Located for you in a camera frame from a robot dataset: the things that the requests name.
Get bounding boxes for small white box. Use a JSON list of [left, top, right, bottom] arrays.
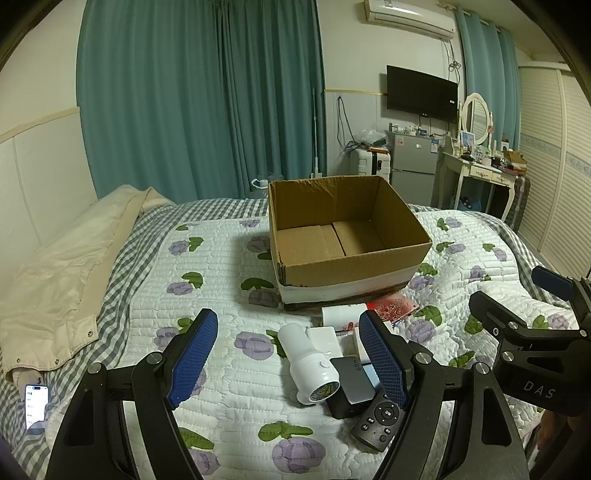
[[307, 327, 340, 358]]

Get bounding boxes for white bottle with red cap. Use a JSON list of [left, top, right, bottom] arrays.
[[322, 305, 370, 334]]

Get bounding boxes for beige jacket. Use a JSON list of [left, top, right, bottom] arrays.
[[0, 185, 176, 384]]

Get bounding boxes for narrow teal curtain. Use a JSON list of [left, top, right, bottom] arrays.
[[455, 9, 522, 153]]

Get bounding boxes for white dressing table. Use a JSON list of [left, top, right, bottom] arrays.
[[436, 150, 527, 222]]

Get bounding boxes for white mop pole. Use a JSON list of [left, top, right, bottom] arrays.
[[310, 88, 324, 178]]

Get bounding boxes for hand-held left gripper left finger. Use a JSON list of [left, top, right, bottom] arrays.
[[46, 308, 219, 480]]

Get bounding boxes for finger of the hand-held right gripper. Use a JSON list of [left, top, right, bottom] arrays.
[[531, 265, 591, 326], [468, 291, 536, 342]]

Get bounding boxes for dark striped bag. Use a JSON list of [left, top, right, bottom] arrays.
[[510, 175, 532, 227]]

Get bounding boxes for dark grey box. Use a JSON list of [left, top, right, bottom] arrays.
[[325, 355, 384, 420]]

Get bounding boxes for white slatted wardrobe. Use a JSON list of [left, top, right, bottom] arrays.
[[517, 62, 591, 278]]

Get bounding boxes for small brown box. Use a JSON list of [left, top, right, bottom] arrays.
[[503, 150, 528, 174]]

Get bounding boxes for air conditioner cable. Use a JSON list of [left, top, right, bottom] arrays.
[[445, 39, 462, 75]]

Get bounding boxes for black wall television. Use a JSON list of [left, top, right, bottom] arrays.
[[386, 65, 459, 124]]

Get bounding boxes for white floral quilt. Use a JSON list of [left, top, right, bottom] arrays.
[[115, 203, 578, 480]]

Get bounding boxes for white oval mirror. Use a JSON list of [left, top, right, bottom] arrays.
[[459, 92, 494, 148]]

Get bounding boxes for wide teal curtain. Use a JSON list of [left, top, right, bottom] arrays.
[[76, 0, 326, 201]]

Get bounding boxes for red patterned booklet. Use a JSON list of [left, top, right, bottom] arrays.
[[366, 295, 421, 324]]

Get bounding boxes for smartphone with lit screen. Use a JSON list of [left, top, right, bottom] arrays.
[[25, 384, 49, 430]]

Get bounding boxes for silver refrigerator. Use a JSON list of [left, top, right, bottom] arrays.
[[387, 129, 440, 208]]

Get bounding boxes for hanging wall cables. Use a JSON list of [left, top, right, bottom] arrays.
[[336, 95, 365, 153]]

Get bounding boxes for white cylindrical handheld device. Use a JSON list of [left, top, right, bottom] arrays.
[[277, 323, 341, 407]]

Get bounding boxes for clear water jug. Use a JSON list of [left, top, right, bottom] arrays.
[[252, 173, 284, 192]]

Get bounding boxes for black remote control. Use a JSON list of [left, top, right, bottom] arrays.
[[350, 390, 409, 453]]

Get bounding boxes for clear plastic bag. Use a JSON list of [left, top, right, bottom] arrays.
[[358, 128, 389, 148]]

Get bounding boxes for white suitcase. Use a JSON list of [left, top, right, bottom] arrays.
[[353, 148, 393, 185]]

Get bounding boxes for floral quilted bedspread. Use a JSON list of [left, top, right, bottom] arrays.
[[0, 198, 591, 480]]

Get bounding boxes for white air conditioner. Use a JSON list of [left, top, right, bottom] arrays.
[[364, 0, 457, 40]]

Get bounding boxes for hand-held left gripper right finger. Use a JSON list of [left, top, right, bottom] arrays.
[[358, 309, 532, 480]]

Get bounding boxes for cardboard box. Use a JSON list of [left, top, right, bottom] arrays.
[[268, 174, 433, 312]]

